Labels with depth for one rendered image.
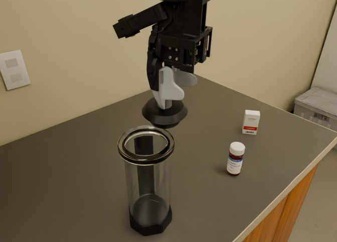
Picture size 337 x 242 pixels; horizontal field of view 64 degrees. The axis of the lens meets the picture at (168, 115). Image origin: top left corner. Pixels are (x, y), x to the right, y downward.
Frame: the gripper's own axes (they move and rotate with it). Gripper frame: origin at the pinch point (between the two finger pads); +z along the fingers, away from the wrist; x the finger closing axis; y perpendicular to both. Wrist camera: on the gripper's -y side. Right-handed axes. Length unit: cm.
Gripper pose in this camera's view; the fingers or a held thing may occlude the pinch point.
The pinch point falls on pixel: (164, 97)
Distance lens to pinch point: 51.8
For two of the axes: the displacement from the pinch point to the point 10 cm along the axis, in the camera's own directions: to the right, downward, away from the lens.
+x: 4.8, -5.3, 7.0
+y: 8.8, 2.9, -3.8
